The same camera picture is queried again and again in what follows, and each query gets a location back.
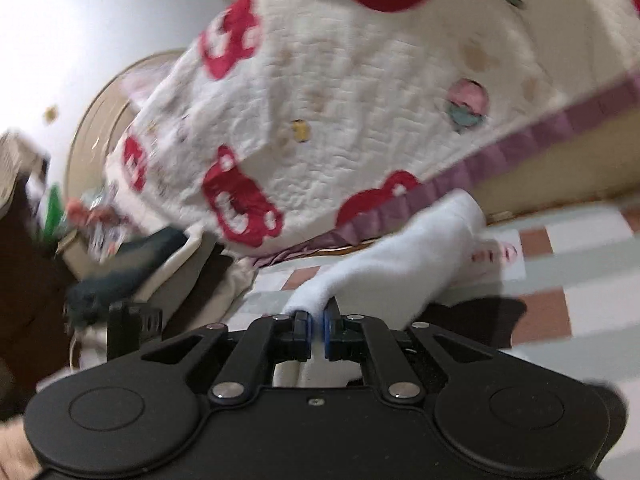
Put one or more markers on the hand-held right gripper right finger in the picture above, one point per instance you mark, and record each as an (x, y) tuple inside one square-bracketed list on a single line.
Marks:
[(328, 335)]

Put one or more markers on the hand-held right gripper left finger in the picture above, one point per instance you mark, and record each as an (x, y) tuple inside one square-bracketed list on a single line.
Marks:
[(310, 335)]

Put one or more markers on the white t-shirt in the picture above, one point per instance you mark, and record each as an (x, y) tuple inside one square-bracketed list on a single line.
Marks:
[(400, 260)]

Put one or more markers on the person's left forearm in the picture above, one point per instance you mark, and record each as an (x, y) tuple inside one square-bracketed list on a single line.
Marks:
[(15, 450)]

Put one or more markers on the grey folded garment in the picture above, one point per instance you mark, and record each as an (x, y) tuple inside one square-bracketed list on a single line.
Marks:
[(187, 305)]

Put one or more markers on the cream nightstand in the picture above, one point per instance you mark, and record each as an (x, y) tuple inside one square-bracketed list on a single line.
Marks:
[(75, 257)]

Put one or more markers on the black folded garment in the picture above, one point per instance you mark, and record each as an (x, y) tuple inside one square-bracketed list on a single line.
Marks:
[(217, 280)]

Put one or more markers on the brown wooden cabinet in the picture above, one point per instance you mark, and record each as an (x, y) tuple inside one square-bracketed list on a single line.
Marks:
[(30, 300)]

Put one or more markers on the grey plush rabbit toy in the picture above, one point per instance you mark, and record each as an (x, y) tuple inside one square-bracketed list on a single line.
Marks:
[(95, 220)]

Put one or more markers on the green plastic bag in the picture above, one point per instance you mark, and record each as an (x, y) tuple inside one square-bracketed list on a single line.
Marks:
[(52, 210)]

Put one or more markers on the geometric patterned tablecloth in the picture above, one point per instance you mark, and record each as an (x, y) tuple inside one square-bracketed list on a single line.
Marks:
[(15, 160)]

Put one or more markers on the cream round headboard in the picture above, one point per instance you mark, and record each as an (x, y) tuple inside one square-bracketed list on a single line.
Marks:
[(100, 115)]

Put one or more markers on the white quilt with red bears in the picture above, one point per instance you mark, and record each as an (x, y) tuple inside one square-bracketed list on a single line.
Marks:
[(350, 85)]

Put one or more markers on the checked play mat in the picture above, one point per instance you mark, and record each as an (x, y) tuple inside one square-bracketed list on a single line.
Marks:
[(575, 270)]

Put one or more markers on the beige bed base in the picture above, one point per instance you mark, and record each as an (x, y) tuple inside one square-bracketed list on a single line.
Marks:
[(550, 180)]

